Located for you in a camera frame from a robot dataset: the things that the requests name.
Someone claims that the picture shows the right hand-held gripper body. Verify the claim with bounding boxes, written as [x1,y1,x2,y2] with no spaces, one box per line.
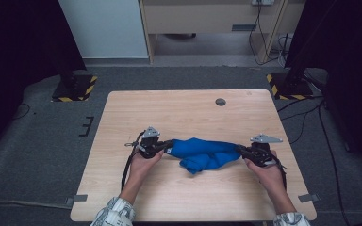
[247,134,284,169]

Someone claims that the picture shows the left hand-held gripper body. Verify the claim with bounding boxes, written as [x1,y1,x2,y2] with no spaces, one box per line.
[137,126,171,160]

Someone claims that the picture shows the blue towel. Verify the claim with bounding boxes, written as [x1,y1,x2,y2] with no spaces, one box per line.
[164,137,243,176]

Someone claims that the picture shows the person's left hand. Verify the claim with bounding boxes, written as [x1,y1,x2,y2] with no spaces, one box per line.
[128,150,165,186]

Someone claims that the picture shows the person's right hand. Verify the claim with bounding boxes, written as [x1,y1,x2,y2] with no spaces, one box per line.
[243,150,287,194]

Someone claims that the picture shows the grey tape strip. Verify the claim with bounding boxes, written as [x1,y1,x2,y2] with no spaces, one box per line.
[297,193,321,203]
[64,194,89,207]

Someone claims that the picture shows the black floor tape marks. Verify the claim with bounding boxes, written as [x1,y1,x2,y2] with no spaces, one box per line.
[77,116,95,137]

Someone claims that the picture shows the black stand with striped base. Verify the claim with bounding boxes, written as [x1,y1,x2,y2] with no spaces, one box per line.
[51,59,99,104]
[266,59,315,101]

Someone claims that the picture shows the white cabinet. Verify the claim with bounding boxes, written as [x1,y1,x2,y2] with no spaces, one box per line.
[58,0,150,60]

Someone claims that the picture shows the dark curtain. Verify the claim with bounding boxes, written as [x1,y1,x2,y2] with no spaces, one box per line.
[0,0,88,159]
[284,0,362,181]

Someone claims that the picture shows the white power strip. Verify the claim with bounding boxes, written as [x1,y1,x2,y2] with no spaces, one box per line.
[251,0,276,7]

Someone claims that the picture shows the right hand-held gripper black cable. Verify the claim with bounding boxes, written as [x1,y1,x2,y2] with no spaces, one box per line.
[272,153,288,191]

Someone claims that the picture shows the hand-held gripper black cable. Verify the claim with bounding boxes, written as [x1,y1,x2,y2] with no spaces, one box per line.
[272,153,288,191]
[120,130,146,193]

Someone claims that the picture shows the left hand-held gripper black cable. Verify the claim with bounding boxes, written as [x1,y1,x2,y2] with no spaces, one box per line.
[120,130,146,193]

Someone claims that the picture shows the long black floor cable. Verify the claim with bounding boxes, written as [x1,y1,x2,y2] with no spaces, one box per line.
[317,103,347,226]

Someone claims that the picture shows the black power cable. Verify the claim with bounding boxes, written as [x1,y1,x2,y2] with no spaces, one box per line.
[248,1,287,67]

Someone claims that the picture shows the thin black floor cable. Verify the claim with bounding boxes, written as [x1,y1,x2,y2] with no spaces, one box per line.
[10,102,32,121]

